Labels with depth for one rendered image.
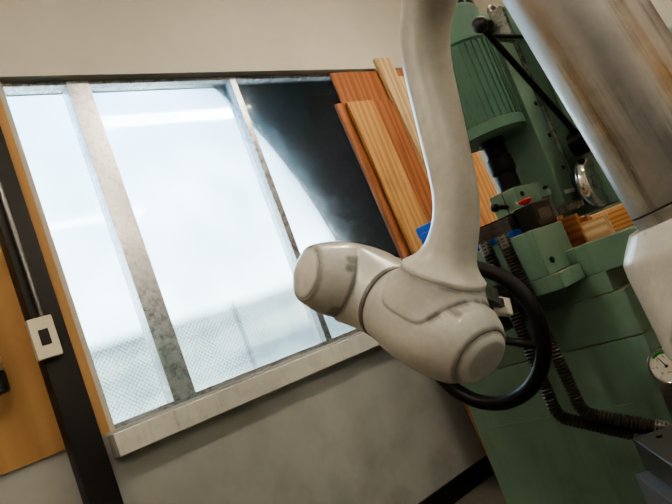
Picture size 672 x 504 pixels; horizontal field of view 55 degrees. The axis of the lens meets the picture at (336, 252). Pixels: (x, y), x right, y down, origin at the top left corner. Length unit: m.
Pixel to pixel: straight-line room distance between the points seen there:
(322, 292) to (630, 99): 0.42
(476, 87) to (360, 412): 1.68
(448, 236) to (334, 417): 2.04
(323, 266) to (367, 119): 2.43
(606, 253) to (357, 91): 2.25
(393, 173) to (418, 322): 2.43
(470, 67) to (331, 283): 0.83
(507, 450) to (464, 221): 0.87
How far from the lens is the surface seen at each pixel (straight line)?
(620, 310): 1.31
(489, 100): 1.49
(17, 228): 2.28
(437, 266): 0.73
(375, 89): 3.45
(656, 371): 1.25
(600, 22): 0.59
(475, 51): 1.53
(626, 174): 0.59
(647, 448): 0.93
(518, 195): 1.48
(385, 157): 3.15
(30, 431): 2.23
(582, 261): 1.31
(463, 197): 0.74
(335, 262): 0.81
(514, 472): 1.54
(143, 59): 2.85
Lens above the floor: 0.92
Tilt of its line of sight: 6 degrees up
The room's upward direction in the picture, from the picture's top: 21 degrees counter-clockwise
